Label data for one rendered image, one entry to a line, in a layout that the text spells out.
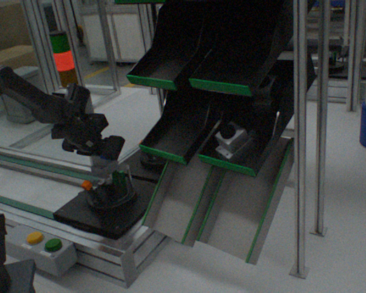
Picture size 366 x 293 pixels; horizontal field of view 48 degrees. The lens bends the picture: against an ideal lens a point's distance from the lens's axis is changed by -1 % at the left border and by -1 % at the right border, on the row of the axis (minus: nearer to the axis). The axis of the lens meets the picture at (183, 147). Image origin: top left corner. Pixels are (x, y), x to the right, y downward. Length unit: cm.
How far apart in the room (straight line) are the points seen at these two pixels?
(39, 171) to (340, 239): 102
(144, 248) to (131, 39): 551
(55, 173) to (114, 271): 55
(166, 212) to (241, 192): 19
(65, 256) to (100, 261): 9
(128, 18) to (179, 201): 551
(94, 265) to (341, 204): 72
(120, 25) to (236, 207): 573
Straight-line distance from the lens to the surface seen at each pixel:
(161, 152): 88
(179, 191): 101
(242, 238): 92
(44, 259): 111
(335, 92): 205
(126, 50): 658
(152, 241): 112
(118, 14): 651
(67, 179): 147
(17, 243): 118
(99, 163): 114
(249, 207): 93
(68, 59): 126
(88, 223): 114
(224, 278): 106
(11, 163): 169
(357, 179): 144
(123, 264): 103
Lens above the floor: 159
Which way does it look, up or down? 26 degrees down
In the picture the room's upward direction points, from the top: 8 degrees counter-clockwise
